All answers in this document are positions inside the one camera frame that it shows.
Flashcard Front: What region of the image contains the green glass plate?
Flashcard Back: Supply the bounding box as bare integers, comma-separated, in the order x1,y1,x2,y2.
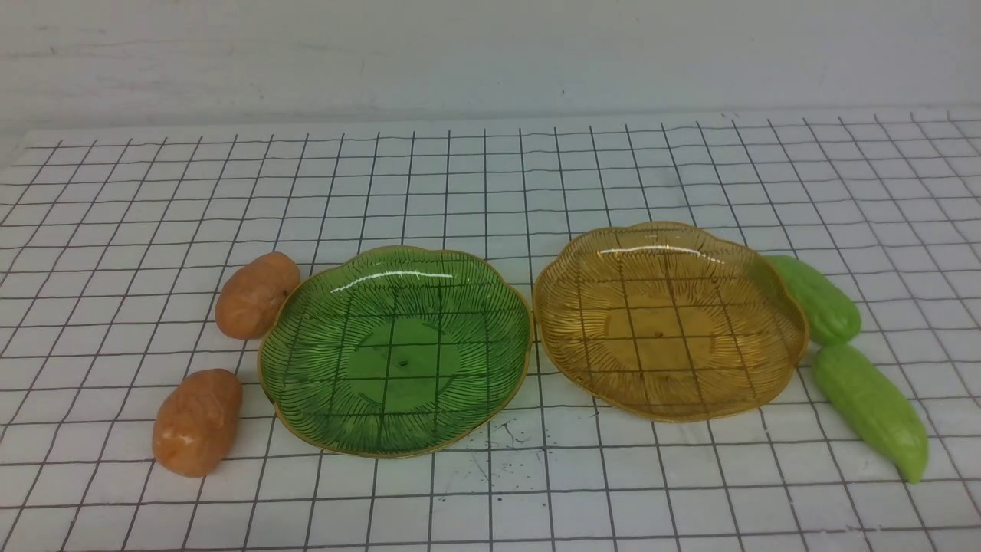
257,246,535,458

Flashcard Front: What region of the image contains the brown potato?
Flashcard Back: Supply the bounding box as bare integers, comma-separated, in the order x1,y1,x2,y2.
215,251,301,341
152,368,243,478

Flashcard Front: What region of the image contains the white grid table mat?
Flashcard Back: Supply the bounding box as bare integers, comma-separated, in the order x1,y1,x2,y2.
1,108,979,551

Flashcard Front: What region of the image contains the amber glass plate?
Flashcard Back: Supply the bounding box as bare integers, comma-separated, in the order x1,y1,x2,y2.
533,222,810,423

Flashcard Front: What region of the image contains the green bitter gourd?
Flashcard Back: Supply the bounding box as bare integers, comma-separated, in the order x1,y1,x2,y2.
812,343,930,485
763,255,862,346

